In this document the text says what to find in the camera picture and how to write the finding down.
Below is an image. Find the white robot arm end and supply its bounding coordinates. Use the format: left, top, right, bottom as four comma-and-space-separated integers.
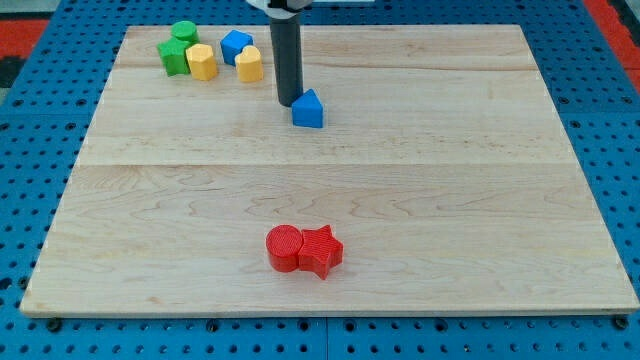
247, 0, 313, 20

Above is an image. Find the blue triangle block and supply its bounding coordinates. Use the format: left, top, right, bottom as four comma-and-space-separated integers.
291, 89, 324, 128

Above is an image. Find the yellow heart block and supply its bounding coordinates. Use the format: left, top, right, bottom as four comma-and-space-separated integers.
235, 45, 264, 83

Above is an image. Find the blue cube block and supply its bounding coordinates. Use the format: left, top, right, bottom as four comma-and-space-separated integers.
220, 30, 254, 66

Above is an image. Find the red star block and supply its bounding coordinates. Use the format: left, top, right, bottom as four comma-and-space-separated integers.
298, 225, 344, 280

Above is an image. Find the red cylinder block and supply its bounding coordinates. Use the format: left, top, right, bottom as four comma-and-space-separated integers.
265, 224, 303, 272

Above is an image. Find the light wooden board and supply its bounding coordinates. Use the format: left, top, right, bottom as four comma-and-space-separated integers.
20, 25, 639, 318

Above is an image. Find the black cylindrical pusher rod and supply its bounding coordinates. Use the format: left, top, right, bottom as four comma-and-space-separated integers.
270, 15, 303, 107

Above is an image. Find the yellow hexagon block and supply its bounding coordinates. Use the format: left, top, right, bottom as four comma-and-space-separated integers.
186, 43, 218, 81

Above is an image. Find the green star block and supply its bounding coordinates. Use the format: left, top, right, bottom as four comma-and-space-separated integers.
157, 37, 192, 76

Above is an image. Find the green cylinder block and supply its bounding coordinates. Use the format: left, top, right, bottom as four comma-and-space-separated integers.
171, 20, 200, 44

